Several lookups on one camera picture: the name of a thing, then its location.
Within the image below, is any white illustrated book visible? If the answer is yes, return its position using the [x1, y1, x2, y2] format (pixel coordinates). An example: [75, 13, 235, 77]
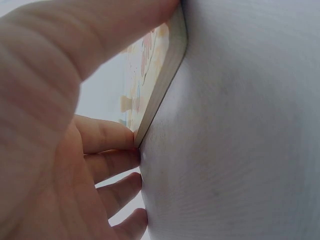
[117, 7, 189, 150]

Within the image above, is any person's left hand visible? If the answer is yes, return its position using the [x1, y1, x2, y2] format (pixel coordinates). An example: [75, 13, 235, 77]
[0, 0, 181, 240]

